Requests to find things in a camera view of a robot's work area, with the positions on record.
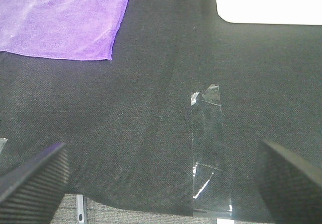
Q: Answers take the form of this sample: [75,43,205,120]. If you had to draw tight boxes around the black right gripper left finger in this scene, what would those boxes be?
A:
[1,142,69,223]

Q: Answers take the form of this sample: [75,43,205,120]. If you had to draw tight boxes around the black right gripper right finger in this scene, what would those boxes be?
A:
[255,139,321,223]

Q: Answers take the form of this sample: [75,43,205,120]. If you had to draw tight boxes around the purple microfiber towel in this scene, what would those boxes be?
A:
[1,0,129,60]

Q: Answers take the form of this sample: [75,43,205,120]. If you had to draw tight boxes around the metal table leg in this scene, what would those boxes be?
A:
[76,194,87,224]

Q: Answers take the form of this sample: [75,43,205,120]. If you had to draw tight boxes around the clear tape strip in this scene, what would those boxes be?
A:
[191,84,232,217]

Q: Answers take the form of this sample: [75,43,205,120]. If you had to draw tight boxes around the black fabric table cover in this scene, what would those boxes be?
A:
[1,0,321,222]

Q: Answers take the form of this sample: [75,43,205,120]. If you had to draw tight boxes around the white storage box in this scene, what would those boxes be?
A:
[216,0,321,26]

